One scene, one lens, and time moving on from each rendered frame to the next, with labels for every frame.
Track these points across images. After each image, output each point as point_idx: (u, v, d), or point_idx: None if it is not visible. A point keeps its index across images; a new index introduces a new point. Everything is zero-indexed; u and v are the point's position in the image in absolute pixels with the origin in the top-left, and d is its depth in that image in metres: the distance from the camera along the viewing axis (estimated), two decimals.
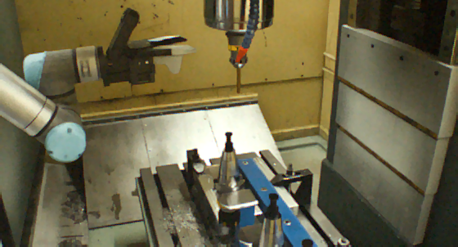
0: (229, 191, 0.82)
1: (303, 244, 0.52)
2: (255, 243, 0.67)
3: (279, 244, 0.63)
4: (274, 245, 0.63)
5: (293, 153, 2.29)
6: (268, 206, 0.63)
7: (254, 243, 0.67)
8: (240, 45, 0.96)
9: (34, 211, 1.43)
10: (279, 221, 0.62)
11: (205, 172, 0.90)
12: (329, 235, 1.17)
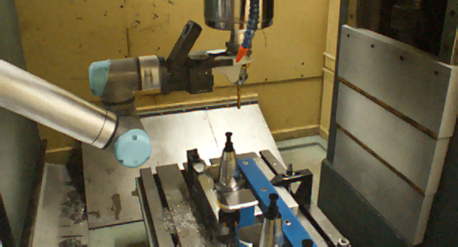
0: (229, 191, 0.82)
1: (303, 244, 0.52)
2: (255, 243, 0.67)
3: (279, 244, 0.63)
4: (274, 245, 0.63)
5: (293, 153, 2.29)
6: (268, 206, 0.63)
7: (254, 243, 0.67)
8: None
9: (34, 211, 1.43)
10: (279, 221, 0.62)
11: (205, 172, 0.90)
12: (329, 235, 1.17)
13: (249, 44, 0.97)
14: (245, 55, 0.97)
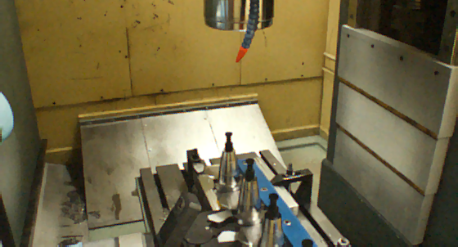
0: (229, 191, 0.82)
1: (303, 244, 0.52)
2: (255, 243, 0.67)
3: (279, 244, 0.63)
4: (274, 245, 0.63)
5: (293, 153, 2.29)
6: (268, 206, 0.63)
7: (254, 243, 0.67)
8: None
9: (34, 211, 1.43)
10: (279, 221, 0.62)
11: (205, 172, 0.90)
12: (329, 235, 1.17)
13: (263, 216, 0.74)
14: None
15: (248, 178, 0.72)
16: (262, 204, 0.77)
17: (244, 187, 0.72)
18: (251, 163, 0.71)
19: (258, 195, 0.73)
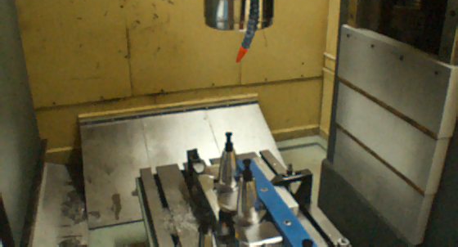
0: (229, 191, 0.82)
1: (303, 244, 0.52)
2: None
3: None
4: None
5: (293, 153, 2.29)
6: (201, 219, 0.60)
7: None
8: None
9: (34, 211, 1.43)
10: (212, 235, 0.59)
11: (205, 172, 0.90)
12: (329, 235, 1.17)
13: (262, 216, 0.74)
14: None
15: (245, 179, 0.72)
16: (261, 204, 0.77)
17: (242, 188, 0.72)
18: (248, 163, 0.71)
19: (256, 195, 0.73)
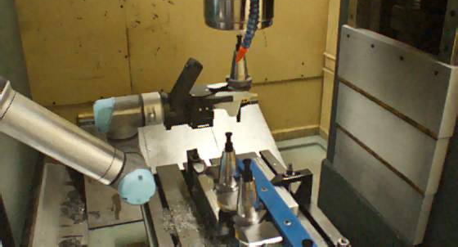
0: (229, 191, 0.82)
1: (303, 244, 0.52)
2: (229, 75, 1.03)
3: (244, 70, 1.00)
4: (240, 70, 0.99)
5: (293, 153, 2.29)
6: (236, 43, 0.99)
7: (228, 75, 1.03)
8: None
9: (34, 211, 1.43)
10: None
11: (205, 172, 0.90)
12: (329, 235, 1.17)
13: (262, 216, 0.74)
14: None
15: (245, 179, 0.72)
16: (261, 204, 0.77)
17: (242, 188, 0.72)
18: (248, 163, 0.71)
19: (256, 195, 0.73)
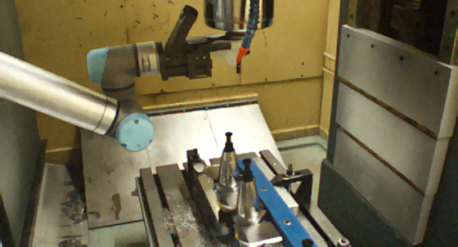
0: (229, 191, 0.82)
1: (303, 244, 0.52)
2: None
3: None
4: None
5: (293, 153, 2.29)
6: None
7: None
8: None
9: (34, 211, 1.43)
10: None
11: (205, 172, 0.90)
12: (329, 235, 1.17)
13: (262, 216, 0.74)
14: None
15: (245, 179, 0.72)
16: (261, 204, 0.77)
17: (242, 188, 0.72)
18: (248, 163, 0.71)
19: (256, 195, 0.73)
